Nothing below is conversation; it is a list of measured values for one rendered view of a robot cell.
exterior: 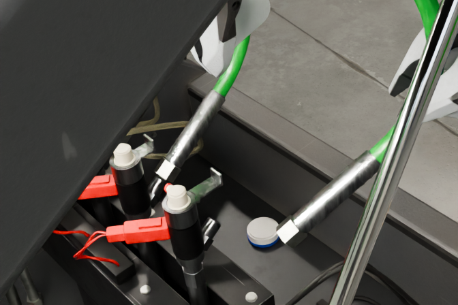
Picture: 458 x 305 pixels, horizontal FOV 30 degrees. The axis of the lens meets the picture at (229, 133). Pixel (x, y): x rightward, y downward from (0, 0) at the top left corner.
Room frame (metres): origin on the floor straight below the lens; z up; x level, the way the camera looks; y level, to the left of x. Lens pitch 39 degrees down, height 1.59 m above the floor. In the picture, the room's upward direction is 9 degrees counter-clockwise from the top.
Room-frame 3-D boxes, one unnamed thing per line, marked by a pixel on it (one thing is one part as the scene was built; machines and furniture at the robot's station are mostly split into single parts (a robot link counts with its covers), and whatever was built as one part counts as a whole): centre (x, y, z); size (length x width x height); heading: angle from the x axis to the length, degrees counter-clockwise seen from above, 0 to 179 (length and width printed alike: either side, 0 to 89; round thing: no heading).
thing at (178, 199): (0.52, 0.05, 1.10); 0.02 x 0.02 x 0.03
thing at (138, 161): (0.59, 0.09, 1.00); 0.05 x 0.03 x 0.21; 125
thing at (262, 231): (0.73, -0.02, 0.84); 0.04 x 0.04 x 0.01
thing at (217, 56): (0.55, -0.02, 1.25); 0.06 x 0.03 x 0.09; 125
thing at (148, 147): (0.59, 0.08, 1.10); 0.03 x 0.02 x 0.01; 125
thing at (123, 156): (0.59, 0.10, 1.10); 0.02 x 0.02 x 0.03
